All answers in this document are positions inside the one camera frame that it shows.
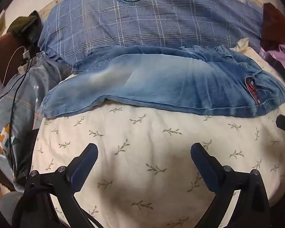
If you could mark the white power adapter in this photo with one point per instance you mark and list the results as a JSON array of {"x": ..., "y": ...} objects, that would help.
[{"x": 26, "y": 58}]

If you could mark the brown wooden bedside cabinet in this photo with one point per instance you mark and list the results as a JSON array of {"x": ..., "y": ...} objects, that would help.
[{"x": 8, "y": 49}]

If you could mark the purple cloth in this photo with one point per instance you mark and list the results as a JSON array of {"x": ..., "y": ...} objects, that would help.
[{"x": 279, "y": 60}]

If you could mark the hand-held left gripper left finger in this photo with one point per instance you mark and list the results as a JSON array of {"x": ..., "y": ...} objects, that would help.
[{"x": 83, "y": 165}]

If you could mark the cream leaf-print bed sheet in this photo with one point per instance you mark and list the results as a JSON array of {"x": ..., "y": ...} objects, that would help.
[{"x": 142, "y": 152}]

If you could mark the dark green cloth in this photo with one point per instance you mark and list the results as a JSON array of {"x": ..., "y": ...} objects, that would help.
[{"x": 26, "y": 22}]

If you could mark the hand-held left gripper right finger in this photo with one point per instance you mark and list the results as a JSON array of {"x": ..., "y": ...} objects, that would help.
[{"x": 204, "y": 165}]

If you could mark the blue denim pants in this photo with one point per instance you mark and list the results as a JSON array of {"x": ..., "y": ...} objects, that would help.
[{"x": 161, "y": 83}]

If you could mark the grey patterned quilt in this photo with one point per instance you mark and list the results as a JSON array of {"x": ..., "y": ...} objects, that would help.
[{"x": 16, "y": 104}]

